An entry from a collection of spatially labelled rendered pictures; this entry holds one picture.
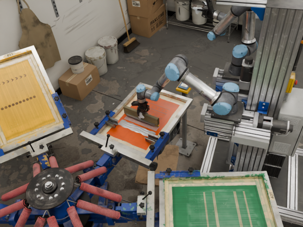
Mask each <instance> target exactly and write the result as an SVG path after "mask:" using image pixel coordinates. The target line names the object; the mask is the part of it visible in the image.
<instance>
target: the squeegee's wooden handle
mask: <svg viewBox="0 0 303 227"><path fill-rule="evenodd" d="M124 113H125V114H130V115H133V116H135V117H137V118H139V117H138V115H137V110H136V109H133V108H131V107H128V106H126V105H125V106H124ZM142 115H143V116H144V118H141V119H143V120H145V121H148V122H150V123H153V124H155V125H156V126H158V125H159V118H158V117H155V116H152V115H149V114H147V113H146V114H143V113H142Z"/></svg>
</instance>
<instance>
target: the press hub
mask: <svg viewBox="0 0 303 227"><path fill-rule="evenodd" d="M76 189H77V187H74V178H73V176H72V174H71V173H70V172H69V171H68V170H66V169H64V168H49V169H46V170H44V171H42V172H40V173H38V174H37V175H36V176H35V177H34V178H33V179H32V180H31V181H30V182H29V184H28V186H27V189H26V199H27V202H28V203H29V204H30V205H31V206H32V207H33V208H35V209H39V210H48V211H49V213H50V216H55V218H56V221H57V223H58V225H59V227H64V225H63V223H65V222H67V221H69V220H70V217H69V215H68V212H67V208H69V205H68V203H67V201H66V200H71V201H74V202H75V200H74V198H72V197H71V195H72V194H73V193H74V191H75V190H76ZM78 199H79V200H83V201H86V202H89V203H92V202H91V199H90V197H89V195H88V194H87V193H86V192H85V191H84V192H83V193H82V194H81V196H80V197H79V198H78ZM78 199H77V200H78ZM69 204H70V206H74V207H75V209H76V210H77V207H76V206H75V203H73V202H70V201H69ZM78 216H79V218H80V220H81V223H82V225H83V227H92V226H93V224H94V222H93V221H88V220H89V218H90V216H91V215H90V214H78ZM44 217H45V218H46V222H45V224H44V226H45V225H46V224H47V223H48V222H47V219H48V218H49V215H45V216H44ZM44 226H43V227H44Z"/></svg>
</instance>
